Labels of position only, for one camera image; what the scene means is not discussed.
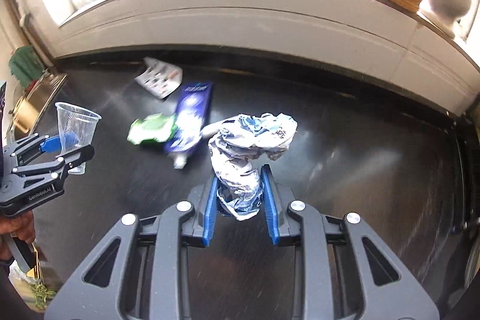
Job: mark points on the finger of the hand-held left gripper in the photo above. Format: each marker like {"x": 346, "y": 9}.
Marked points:
{"x": 52, "y": 143}
{"x": 75, "y": 157}

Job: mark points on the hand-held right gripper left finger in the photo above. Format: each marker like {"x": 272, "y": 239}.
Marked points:
{"x": 210, "y": 207}

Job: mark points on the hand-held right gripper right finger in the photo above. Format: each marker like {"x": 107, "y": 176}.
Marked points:
{"x": 270, "y": 207}

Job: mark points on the clear plastic cup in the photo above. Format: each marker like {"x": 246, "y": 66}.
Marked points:
{"x": 75, "y": 125}

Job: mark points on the blue white paper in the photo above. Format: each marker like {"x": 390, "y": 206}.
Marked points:
{"x": 247, "y": 151}

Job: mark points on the person's left hand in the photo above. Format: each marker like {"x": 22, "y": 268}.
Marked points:
{"x": 11, "y": 226}

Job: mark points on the steel sink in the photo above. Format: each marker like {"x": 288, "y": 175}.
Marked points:
{"x": 39, "y": 95}

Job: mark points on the green white crumpled packet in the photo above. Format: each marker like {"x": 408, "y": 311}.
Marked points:
{"x": 150, "y": 128}

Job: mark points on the green knitted cloth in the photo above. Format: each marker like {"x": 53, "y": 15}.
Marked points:
{"x": 22, "y": 65}

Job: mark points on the blue toothpaste tube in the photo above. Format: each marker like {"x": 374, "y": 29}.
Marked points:
{"x": 191, "y": 113}

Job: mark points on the silver pill blister pack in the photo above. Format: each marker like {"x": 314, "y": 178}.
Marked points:
{"x": 159, "y": 76}

